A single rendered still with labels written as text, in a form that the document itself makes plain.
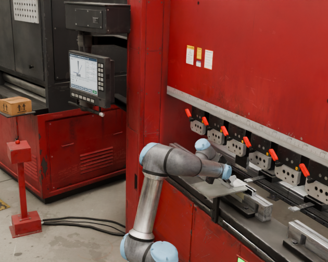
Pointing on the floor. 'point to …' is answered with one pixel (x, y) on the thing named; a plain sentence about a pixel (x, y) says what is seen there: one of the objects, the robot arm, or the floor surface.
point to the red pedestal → (25, 156)
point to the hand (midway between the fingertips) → (228, 184)
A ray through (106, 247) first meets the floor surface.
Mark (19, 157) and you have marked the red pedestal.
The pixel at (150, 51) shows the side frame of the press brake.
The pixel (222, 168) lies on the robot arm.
